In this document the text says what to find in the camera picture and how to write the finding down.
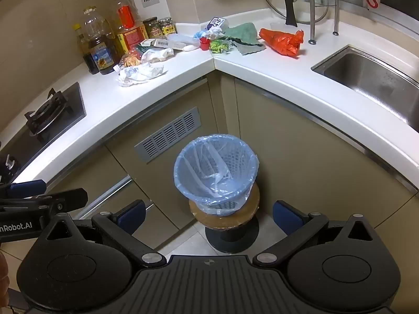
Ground grey cabinet vent grille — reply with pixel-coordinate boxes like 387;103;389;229
134;106;201;163

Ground blue white packet box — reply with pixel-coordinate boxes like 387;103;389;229
206;17;227;31

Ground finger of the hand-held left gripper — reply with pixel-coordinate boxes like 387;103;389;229
0;179;47;200
36;188;88;216

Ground green yellow crumpled wrapper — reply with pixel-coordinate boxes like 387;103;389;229
209;38;234;54

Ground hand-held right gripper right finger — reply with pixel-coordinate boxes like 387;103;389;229
253;200;382;268

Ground orange plastic bag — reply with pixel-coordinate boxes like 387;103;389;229
258;28;305;59

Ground blue lined plastic bin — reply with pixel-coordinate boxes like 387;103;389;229
173;133;260;217

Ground blue label oil bottle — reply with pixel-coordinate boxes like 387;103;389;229
82;6;122;75

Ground green cleaning cloth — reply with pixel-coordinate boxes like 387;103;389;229
224;22;266;56

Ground sauce jar with dark lid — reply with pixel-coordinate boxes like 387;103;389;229
143;17;163;40

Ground beige base cabinet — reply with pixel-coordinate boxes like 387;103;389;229
46;72;419;252

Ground stainless steel sink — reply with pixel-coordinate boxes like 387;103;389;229
311;46;419;131

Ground steel dish rack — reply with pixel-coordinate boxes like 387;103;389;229
308;0;341;45

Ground slim yellow cap bottle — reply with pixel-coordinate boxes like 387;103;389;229
73;24;100;75

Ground round wooden stool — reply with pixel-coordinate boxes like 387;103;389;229
189;183;261;254

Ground crumpled white printed plastic bag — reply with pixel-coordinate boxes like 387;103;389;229
118;63;164;87

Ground glass pot lid black handle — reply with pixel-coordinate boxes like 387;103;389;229
260;0;329;27

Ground sauce jar with checkered lid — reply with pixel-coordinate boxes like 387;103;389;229
159;16;177;36

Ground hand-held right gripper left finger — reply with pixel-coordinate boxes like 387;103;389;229
39;199;166;269

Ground person's left hand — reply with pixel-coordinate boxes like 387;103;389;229
0;252;9;305

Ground oil bottle with orange handle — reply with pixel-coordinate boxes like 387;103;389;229
111;0;149;54

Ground white green medicine box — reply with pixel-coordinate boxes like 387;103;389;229
141;38;171;49

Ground black gas stove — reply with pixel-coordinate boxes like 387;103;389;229
0;82;86;175

